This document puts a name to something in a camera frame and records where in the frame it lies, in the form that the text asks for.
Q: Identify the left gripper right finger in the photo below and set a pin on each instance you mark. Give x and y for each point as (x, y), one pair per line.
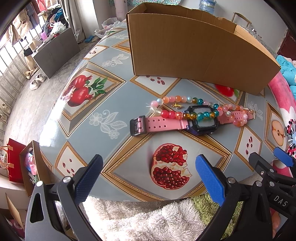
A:
(254, 222)

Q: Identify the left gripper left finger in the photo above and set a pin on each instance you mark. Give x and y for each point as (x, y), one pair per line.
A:
(43, 221)

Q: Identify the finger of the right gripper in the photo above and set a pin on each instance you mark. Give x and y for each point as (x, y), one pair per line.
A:
(284, 157)
(265, 170)

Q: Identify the small gold brooch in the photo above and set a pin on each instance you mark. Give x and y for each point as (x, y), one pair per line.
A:
(177, 106)

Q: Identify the pink strap smart watch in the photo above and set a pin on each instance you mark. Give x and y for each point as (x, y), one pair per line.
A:
(196, 119)

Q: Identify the brown paper bag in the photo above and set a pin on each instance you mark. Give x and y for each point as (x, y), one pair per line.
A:
(33, 167)

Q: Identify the red gift bag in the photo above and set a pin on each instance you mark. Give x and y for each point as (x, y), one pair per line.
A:
(13, 150)

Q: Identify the pink floral blanket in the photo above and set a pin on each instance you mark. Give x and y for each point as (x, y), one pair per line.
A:
(286, 103)

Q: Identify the blue quilted jacket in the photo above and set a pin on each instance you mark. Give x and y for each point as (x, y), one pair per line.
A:
(288, 71)

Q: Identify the fruit pattern tablecloth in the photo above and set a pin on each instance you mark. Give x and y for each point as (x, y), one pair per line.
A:
(92, 116)

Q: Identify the white shoes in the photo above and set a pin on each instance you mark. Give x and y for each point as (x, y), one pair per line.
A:
(35, 83)

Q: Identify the wooden chair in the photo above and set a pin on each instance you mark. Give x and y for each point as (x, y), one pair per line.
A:
(238, 17)

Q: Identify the grey cabinet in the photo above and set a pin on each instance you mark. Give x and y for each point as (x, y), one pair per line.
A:
(53, 55)

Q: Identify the brown cardboard box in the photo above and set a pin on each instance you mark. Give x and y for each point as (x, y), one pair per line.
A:
(174, 41)

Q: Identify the water dispenser bottle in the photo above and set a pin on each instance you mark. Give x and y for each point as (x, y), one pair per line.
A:
(207, 6)

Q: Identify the white plastic bag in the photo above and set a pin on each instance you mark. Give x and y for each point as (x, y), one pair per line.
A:
(110, 26)

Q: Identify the grey curtain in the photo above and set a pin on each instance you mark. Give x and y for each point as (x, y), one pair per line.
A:
(81, 17)

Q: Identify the pink rolled mat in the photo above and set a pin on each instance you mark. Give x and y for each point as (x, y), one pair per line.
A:
(120, 9)

